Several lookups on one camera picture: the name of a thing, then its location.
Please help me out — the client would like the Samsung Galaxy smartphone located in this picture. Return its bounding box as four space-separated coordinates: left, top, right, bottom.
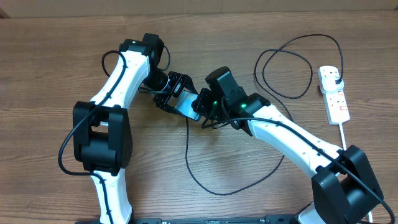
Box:
175 90 201 121

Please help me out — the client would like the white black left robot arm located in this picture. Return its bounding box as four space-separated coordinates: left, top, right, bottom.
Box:
69 33 201 223

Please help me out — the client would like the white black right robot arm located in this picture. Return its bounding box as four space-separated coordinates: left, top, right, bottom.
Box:
192 67 384 223

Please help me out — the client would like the white charger plug adapter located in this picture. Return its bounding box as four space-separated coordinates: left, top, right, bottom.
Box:
320 77 345 94

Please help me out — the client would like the white power strip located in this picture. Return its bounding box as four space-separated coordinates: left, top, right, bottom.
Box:
312 66 373 223

